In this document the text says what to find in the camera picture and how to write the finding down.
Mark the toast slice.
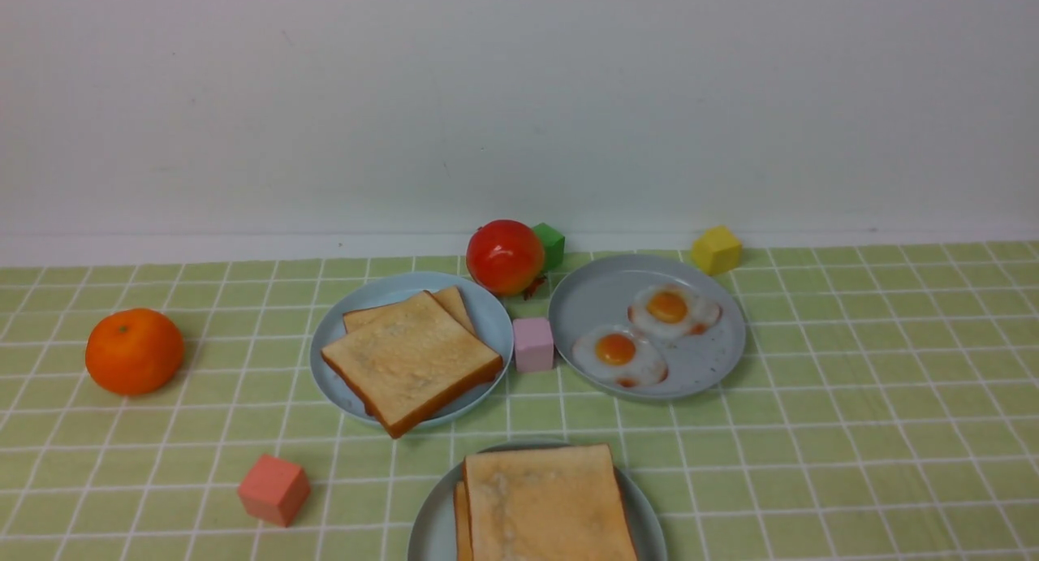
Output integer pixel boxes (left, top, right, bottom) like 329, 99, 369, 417
343, 286, 477, 335
463, 443, 638, 560
453, 482, 474, 561
320, 291, 505, 439

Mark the red tomato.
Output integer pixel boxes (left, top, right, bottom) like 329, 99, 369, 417
465, 219, 547, 300

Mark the green cube block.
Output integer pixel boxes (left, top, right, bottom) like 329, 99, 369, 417
532, 223, 567, 272

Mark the pink cube block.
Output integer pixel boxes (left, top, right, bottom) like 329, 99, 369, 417
512, 317, 555, 373

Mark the front fried egg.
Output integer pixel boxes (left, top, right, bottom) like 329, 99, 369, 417
571, 325, 669, 388

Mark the fried egg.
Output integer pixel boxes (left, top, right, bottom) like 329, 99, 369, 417
627, 284, 722, 342
571, 325, 669, 388

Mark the grey plate with eggs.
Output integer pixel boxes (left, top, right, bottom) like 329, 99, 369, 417
549, 253, 746, 401

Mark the blue plate with toast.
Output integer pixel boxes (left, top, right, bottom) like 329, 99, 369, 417
309, 271, 515, 431

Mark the back fried egg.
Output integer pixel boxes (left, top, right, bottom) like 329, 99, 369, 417
627, 284, 722, 342

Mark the yellow cube block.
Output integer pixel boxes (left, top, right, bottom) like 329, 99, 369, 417
690, 225, 743, 276

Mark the light green front plate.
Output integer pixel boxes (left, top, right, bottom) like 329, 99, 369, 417
406, 438, 669, 560

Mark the salmon red cube block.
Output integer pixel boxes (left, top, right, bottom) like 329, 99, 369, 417
237, 454, 311, 528

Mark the orange tangerine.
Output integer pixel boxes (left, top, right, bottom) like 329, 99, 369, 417
84, 308, 186, 397

